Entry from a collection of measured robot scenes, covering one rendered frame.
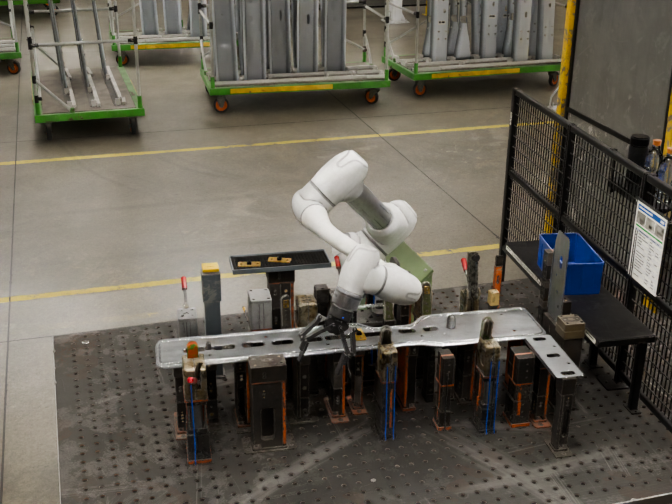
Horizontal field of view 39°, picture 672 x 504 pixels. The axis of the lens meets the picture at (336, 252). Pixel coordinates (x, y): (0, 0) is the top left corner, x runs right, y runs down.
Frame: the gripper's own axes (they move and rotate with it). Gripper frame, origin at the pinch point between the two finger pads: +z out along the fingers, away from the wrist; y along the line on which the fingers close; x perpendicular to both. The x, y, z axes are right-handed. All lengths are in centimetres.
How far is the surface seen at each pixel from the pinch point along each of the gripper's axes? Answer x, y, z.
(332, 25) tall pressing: -736, -123, -179
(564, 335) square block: -7, -82, -36
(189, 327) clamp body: -40, 36, 12
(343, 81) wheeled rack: -702, -149, -128
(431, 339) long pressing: -17.5, -41.0, -17.1
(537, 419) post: -8, -87, -4
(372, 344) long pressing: -18.7, -21.8, -8.2
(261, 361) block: -10.5, 15.3, 7.8
